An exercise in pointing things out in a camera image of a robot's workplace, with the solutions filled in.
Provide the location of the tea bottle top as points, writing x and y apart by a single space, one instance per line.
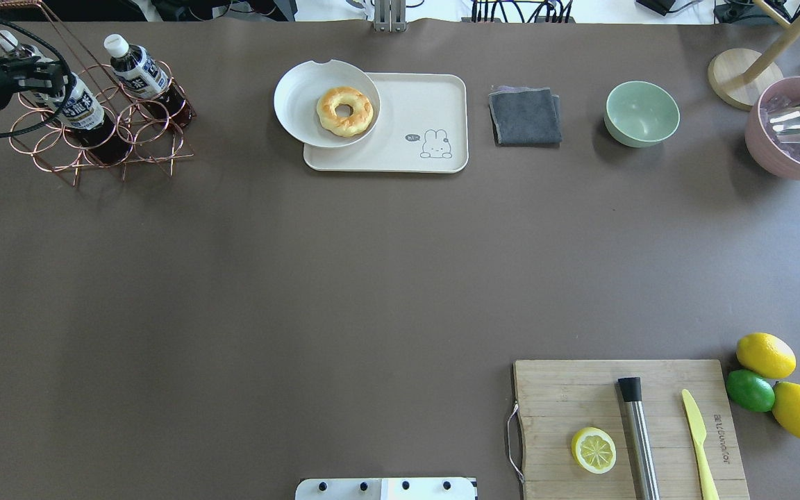
87 123

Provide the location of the tea bottle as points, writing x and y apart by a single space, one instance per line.
143 78
19 57
87 123

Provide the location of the tea bottle front right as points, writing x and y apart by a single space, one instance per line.
19 57

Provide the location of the tea bottle front left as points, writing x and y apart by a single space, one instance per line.
143 78

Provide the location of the cream tray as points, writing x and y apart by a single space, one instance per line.
422 128

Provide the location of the white plate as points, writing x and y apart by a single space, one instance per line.
299 91

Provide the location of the donut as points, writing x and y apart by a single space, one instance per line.
345 111

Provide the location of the grey folded cloth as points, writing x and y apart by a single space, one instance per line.
526 116

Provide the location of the green bowl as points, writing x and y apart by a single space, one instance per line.
640 114

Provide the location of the wooden cutting board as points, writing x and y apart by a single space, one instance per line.
556 398

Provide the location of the steel muddler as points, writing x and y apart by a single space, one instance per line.
645 470

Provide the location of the half lemon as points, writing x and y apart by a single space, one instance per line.
594 450

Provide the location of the wooden cup stand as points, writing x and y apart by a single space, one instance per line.
739 76

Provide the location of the yellow plastic knife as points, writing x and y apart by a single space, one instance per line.
699 434

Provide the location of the pink bowl with ice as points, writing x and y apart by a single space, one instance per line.
759 142

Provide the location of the green lime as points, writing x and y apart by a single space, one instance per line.
750 391

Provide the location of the yellow lemon upper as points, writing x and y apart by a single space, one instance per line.
766 355

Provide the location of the copper wire bottle rack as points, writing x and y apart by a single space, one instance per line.
37 134

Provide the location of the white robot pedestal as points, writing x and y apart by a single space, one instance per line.
388 488

